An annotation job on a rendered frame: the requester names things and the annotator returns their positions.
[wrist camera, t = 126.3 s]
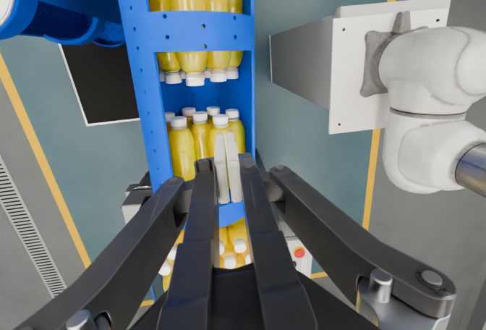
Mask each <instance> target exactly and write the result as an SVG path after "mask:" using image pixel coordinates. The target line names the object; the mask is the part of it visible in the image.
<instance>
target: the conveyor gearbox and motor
mask: <svg viewBox="0 0 486 330"><path fill-rule="evenodd" d="M125 194H126V197H127V198H126V199H125V201H124V202H123V204H122V205H121V209H122V213H123V216H124V221H125V225H126V224H127V223H128V222H129V220H130V219H131V218H132V217H133V216H134V215H135V214H136V213H137V212H138V210H139V208H140V206H141V204H142V202H143V200H144V198H145V196H152V195H153V188H152V184H151V180H150V172H149V171H148V172H146V173H145V176H144V177H143V178H142V179H141V181H140V183H139V184H131V185H130V186H129V187H128V188H127V190H126V192H125Z"/></svg>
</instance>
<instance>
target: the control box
mask: <svg viewBox="0 0 486 330"><path fill-rule="evenodd" d="M278 229H279V230H282V231H283V234H284V236H285V238H286V242H287V245H288V247H289V251H290V253H291V256H292V259H293V262H296V263H297V266H296V267H295V268H296V270H298V271H300V272H301V273H304V275H306V276H308V277H309V278H310V273H311V266H312V255H311V254H310V253H309V251H308V250H307V249H306V247H305V246H304V245H303V244H302V243H301V242H300V240H299V239H298V238H297V236H296V235H295V234H294V233H293V232H292V230H291V229H290V228H289V226H288V225H287V224H286V222H285V221H284V222H278ZM299 249H302V250H304V251H305V255H304V256H303V257H302V258H296V257H295V255H294V253H295V252H296V251H297V250H299ZM305 260H306V263H305ZM304 263H305V264H304ZM303 264H304V265H303ZM302 267H303V268H302ZM304 268H305V270H304Z"/></svg>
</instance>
